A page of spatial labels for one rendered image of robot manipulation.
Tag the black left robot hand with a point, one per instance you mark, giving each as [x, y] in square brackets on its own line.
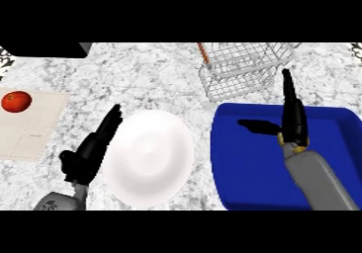
[88, 150]

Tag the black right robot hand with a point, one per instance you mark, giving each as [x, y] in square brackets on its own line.
[292, 122]

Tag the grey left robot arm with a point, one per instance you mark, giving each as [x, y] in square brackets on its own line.
[62, 199]

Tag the yellow squash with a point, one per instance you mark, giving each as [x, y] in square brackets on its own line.
[303, 150]

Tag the blue plastic tray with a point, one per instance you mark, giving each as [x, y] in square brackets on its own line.
[246, 164]

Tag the white round plate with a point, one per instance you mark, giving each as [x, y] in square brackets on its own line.
[147, 158]

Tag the beige placemat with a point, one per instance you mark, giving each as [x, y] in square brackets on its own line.
[28, 128]

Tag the red tomato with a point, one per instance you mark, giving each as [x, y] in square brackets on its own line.
[16, 101]

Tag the black appliance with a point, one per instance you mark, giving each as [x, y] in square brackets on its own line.
[44, 49]

